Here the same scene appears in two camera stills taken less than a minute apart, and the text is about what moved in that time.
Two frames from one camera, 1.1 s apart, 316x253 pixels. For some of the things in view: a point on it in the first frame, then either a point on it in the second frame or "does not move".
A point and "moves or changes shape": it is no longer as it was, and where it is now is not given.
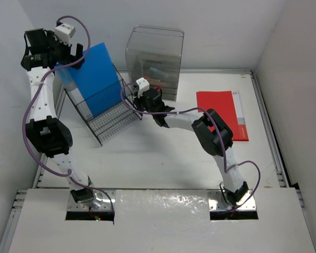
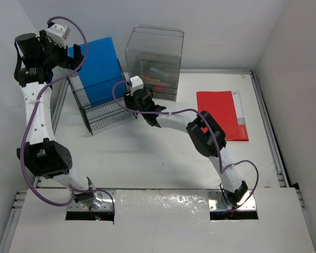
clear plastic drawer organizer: [155, 53] does not move
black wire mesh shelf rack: [111, 123] -> [102, 103]
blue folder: [96, 77] moves or changes shape
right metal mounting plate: [215, 202] does not move
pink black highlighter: [156, 87] does not move
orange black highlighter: [151, 78] does not move
